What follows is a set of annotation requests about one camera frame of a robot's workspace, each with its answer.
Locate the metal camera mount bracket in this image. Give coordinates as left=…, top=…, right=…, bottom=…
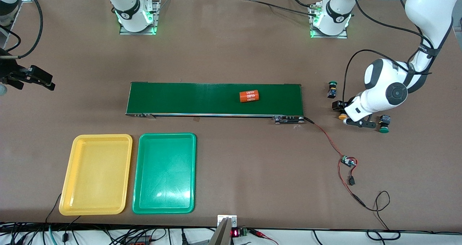
left=208, top=215, right=238, bottom=245

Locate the green conveyor belt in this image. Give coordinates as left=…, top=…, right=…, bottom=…
left=125, top=82, right=305, bottom=125

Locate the green plastic tray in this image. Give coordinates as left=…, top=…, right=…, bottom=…
left=132, top=132, right=197, bottom=214

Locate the red clip lead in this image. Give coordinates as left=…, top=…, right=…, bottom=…
left=248, top=228, right=279, bottom=245

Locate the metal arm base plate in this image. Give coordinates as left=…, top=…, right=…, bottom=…
left=309, top=3, right=349, bottom=39
left=119, top=0, right=161, bottom=35

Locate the black base supply cable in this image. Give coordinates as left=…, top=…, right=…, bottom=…
left=247, top=0, right=318, bottom=15

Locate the thin black table cable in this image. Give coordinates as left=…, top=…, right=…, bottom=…
left=45, top=193, right=62, bottom=224

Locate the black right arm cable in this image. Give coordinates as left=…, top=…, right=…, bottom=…
left=0, top=0, right=44, bottom=60

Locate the thin black power cable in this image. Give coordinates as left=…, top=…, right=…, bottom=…
left=356, top=191, right=401, bottom=241

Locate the yellow plastic tray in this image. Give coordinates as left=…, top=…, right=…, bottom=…
left=59, top=134, right=133, bottom=216

